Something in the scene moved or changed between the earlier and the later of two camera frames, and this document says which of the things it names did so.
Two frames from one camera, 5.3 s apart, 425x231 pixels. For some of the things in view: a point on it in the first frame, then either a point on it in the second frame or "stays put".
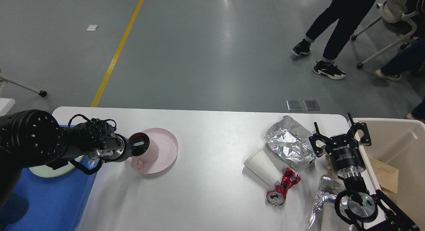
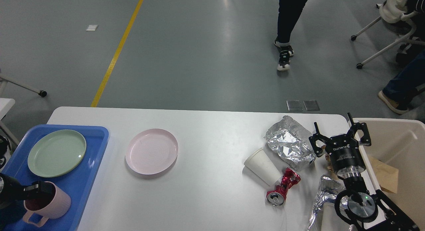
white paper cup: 259,164 stays put
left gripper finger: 138,145 to 39,190
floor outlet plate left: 294,105 stays put
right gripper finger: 313,138 stays put
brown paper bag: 387,175 stays put
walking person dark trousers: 351,8 to 291,4
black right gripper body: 346,158 stays put
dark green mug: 15,207 stays put
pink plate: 168,149 stays put
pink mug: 144,151 to 54,206
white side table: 6,104 stays put
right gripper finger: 366,140 stays put
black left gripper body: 119,149 to 12,191
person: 411,58 to 401,92
